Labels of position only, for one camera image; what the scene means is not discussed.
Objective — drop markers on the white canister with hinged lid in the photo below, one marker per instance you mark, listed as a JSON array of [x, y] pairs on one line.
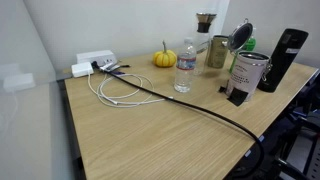
[[250, 66]]

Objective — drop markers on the tall black cylinder speaker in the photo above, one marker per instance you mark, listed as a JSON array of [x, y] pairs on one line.
[[282, 57]]

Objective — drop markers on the clear plastic water bottle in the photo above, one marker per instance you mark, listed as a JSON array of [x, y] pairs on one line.
[[185, 65]]

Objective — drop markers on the green plastic bottle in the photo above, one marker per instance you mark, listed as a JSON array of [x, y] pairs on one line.
[[248, 46]]

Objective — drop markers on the white power adapter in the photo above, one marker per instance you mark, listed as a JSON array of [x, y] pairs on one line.
[[82, 69]]

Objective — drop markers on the small yellow pumpkin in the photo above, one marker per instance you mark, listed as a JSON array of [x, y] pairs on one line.
[[165, 58]]

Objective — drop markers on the black tape piece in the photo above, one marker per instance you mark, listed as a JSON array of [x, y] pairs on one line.
[[237, 97]]

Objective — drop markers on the silver connector plug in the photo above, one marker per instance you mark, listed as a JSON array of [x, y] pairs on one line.
[[109, 67]]

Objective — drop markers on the white power strip box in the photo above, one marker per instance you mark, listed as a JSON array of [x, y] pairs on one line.
[[101, 57]]

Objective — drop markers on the olive green tin can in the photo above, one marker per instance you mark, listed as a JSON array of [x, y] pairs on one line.
[[218, 51]]

